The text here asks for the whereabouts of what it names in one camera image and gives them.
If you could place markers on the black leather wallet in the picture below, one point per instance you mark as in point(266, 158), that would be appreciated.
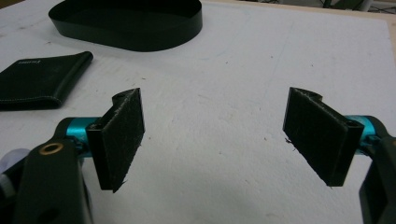
point(40, 81)

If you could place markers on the black oval tray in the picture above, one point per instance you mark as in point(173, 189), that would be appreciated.
point(130, 23)

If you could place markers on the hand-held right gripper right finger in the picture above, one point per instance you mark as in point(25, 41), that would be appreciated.
point(320, 137)

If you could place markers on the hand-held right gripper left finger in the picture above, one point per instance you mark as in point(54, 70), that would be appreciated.
point(120, 137)

